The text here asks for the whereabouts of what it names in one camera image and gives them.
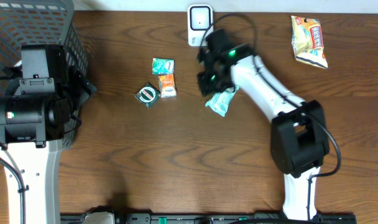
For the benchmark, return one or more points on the dark green balm box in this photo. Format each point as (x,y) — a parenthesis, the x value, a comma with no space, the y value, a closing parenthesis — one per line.
(148,95)

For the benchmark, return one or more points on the teal tissue packet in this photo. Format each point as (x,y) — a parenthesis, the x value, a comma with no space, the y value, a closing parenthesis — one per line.
(162,66)

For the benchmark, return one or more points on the orange tissue packet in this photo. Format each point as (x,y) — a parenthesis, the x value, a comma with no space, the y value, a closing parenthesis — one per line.
(167,86)

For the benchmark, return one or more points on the grey plastic shopping basket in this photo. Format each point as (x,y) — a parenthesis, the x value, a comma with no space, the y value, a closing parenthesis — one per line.
(34,23)

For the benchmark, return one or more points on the light green pouch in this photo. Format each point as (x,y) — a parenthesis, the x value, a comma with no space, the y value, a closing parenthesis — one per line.
(219,103)

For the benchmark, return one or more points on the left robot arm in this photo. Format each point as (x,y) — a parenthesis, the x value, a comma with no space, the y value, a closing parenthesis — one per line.
(34,121)

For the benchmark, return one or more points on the yellow snack chip bag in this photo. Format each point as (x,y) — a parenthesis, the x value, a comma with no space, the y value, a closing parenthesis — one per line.
(307,42)

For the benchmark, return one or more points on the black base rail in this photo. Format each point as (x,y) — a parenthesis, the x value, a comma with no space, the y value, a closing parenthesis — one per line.
(138,218)

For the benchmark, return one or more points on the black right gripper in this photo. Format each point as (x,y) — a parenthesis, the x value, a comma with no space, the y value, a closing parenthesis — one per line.
(205,89)

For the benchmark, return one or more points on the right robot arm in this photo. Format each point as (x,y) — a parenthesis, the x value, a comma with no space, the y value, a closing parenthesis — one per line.
(298,143)

